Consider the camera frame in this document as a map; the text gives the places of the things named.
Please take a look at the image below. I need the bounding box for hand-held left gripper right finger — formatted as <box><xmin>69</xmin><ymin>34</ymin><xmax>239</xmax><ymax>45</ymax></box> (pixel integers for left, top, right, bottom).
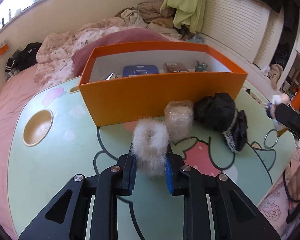
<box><xmin>165</xmin><ymin>151</ymin><xmax>281</xmax><ymax>240</ymax></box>

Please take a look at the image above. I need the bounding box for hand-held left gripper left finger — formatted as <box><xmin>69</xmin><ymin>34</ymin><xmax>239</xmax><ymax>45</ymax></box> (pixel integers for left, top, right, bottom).
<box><xmin>19</xmin><ymin>152</ymin><xmax>137</xmax><ymax>240</ymax></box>

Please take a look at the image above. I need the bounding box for doll keychain with metal ring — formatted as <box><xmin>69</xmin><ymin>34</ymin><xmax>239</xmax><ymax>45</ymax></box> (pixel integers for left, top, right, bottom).
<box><xmin>263</xmin><ymin>94</ymin><xmax>290</xmax><ymax>149</ymax></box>

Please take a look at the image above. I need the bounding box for beige furry scrunchie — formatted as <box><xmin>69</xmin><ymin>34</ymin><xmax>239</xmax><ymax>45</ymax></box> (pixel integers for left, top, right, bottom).
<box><xmin>130</xmin><ymin>119</ymin><xmax>171</xmax><ymax>178</ymax></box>

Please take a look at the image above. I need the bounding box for orange cardboard box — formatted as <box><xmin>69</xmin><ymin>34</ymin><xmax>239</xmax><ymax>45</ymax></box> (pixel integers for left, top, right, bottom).
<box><xmin>78</xmin><ymin>41</ymin><xmax>248</xmax><ymax>127</ymax></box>

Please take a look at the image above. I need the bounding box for green toy car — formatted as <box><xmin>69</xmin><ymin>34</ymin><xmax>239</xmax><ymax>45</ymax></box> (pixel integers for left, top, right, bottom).
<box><xmin>195</xmin><ymin>60</ymin><xmax>208</xmax><ymax>72</ymax></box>

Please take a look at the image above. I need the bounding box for blue tin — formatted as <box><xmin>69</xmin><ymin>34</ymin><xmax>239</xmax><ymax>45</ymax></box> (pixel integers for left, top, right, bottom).
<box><xmin>122</xmin><ymin>64</ymin><xmax>160</xmax><ymax>78</ymax></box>

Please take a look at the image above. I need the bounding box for brown carton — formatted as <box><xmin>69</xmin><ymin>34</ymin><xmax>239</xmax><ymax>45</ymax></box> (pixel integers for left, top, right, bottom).
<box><xmin>163</xmin><ymin>62</ymin><xmax>189</xmax><ymax>73</ymax></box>

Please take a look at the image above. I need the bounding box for green cartoon desktop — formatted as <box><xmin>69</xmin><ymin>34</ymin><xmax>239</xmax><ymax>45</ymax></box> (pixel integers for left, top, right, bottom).
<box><xmin>8</xmin><ymin>76</ymin><xmax>297</xmax><ymax>240</ymax></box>

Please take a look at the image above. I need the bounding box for person's right hand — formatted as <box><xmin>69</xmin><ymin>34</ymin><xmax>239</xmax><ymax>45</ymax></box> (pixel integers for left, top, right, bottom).
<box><xmin>288</xmin><ymin>152</ymin><xmax>300</xmax><ymax>204</ymax></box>

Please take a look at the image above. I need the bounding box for pink floral quilt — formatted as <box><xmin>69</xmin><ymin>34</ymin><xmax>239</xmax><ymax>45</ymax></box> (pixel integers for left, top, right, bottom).
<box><xmin>257</xmin><ymin>140</ymin><xmax>300</xmax><ymax>240</ymax></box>

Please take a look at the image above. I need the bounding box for beige garment heap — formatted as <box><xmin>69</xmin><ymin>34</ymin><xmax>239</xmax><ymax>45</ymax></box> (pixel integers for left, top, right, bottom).
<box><xmin>261</xmin><ymin>64</ymin><xmax>284</xmax><ymax>89</ymax></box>

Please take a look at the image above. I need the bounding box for clear plastic wrapped packet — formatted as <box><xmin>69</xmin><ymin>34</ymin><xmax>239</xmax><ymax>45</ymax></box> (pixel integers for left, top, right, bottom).
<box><xmin>164</xmin><ymin>100</ymin><xmax>194</xmax><ymax>143</ymax></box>

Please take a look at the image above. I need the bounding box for black lace-trimmed cloth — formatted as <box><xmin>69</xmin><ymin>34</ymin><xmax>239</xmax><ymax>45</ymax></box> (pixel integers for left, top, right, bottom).
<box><xmin>193</xmin><ymin>92</ymin><xmax>248</xmax><ymax>153</ymax></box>

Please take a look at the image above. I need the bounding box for white louvered closet door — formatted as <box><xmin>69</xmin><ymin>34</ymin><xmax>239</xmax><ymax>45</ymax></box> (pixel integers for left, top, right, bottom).
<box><xmin>200</xmin><ymin>0</ymin><xmax>280</xmax><ymax>64</ymax></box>

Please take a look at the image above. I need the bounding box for mauve pillow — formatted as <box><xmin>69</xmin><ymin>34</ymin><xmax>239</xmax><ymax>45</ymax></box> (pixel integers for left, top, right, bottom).
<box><xmin>71</xmin><ymin>27</ymin><xmax>175</xmax><ymax>77</ymax></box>

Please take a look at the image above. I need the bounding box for pale pink printed comforter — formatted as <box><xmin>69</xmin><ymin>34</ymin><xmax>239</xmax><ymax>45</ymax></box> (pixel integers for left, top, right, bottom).
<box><xmin>35</xmin><ymin>17</ymin><xmax>140</xmax><ymax>87</ymax></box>

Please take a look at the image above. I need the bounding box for light green hanging garment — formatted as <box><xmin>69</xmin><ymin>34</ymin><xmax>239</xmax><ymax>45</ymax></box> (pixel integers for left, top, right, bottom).
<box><xmin>161</xmin><ymin>0</ymin><xmax>206</xmax><ymax>34</ymax></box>

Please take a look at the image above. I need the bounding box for black clothes heap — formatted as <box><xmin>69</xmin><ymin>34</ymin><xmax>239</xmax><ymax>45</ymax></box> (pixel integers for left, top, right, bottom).
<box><xmin>6</xmin><ymin>42</ymin><xmax>43</xmax><ymax>80</ymax></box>

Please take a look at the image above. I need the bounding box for pile of beige clothes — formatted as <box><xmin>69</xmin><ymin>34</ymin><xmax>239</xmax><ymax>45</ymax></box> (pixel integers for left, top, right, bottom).
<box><xmin>115</xmin><ymin>1</ymin><xmax>188</xmax><ymax>40</ymax></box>

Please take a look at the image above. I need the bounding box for window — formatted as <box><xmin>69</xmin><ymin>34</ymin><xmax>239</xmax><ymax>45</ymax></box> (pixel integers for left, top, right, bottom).
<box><xmin>0</xmin><ymin>0</ymin><xmax>170</xmax><ymax>30</ymax></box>

